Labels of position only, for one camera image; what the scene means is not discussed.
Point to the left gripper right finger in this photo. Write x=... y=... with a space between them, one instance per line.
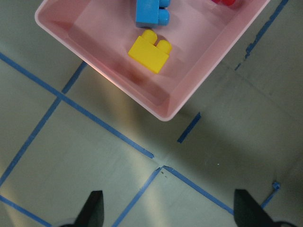
x=248 y=213

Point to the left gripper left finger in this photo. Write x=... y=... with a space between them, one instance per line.
x=92 y=213

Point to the yellow toy block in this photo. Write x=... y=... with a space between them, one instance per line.
x=151 y=56

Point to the blue toy block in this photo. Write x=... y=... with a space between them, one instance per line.
x=152 y=13

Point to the red toy block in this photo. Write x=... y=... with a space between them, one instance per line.
x=227 y=3

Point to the pink plastic box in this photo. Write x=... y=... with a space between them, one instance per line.
x=101 y=32

